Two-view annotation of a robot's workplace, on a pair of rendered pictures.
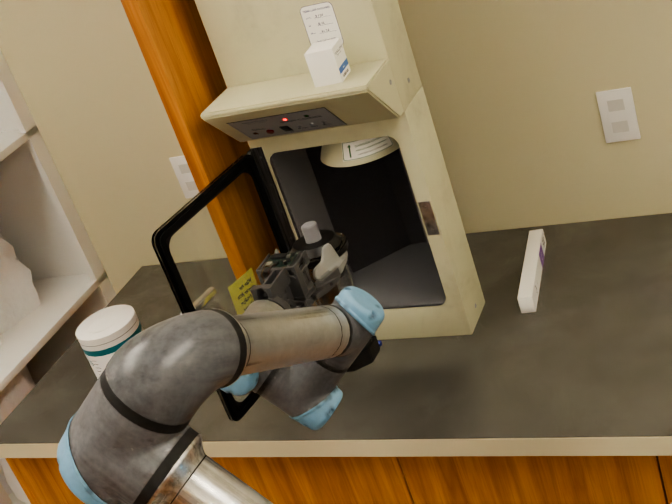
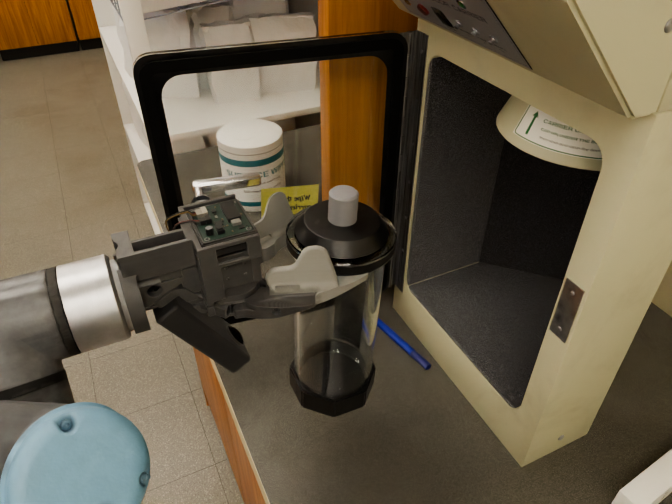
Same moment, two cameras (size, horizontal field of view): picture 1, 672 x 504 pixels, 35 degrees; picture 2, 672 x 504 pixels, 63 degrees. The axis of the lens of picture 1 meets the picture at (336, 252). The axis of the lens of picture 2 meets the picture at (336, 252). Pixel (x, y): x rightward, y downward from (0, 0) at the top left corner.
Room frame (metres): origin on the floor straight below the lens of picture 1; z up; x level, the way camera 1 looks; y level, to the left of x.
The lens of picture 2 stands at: (1.30, -0.21, 1.58)
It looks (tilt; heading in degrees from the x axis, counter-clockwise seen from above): 38 degrees down; 35
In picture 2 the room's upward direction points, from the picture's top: straight up
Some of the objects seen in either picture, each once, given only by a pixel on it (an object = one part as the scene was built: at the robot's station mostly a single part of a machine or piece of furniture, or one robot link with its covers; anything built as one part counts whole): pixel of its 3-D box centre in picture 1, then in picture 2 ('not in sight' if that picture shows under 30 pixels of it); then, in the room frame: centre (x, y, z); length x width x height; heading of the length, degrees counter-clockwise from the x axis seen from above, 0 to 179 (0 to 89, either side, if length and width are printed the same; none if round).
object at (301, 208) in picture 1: (378, 197); (555, 211); (1.93, -0.11, 1.19); 0.26 x 0.24 x 0.35; 60
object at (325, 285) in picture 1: (317, 285); (266, 294); (1.57, 0.05, 1.24); 0.09 x 0.05 x 0.02; 126
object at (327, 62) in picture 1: (327, 62); not in sight; (1.73, -0.09, 1.54); 0.05 x 0.05 x 0.06; 64
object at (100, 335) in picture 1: (118, 350); not in sight; (2.03, 0.50, 1.02); 0.13 x 0.13 x 0.15
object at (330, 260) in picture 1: (330, 258); (317, 270); (1.60, 0.01, 1.26); 0.09 x 0.03 x 0.06; 126
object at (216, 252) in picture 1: (241, 286); (286, 198); (1.76, 0.18, 1.19); 0.30 x 0.01 x 0.40; 141
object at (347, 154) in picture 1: (361, 132); (587, 106); (1.90, -0.12, 1.34); 0.18 x 0.18 x 0.05
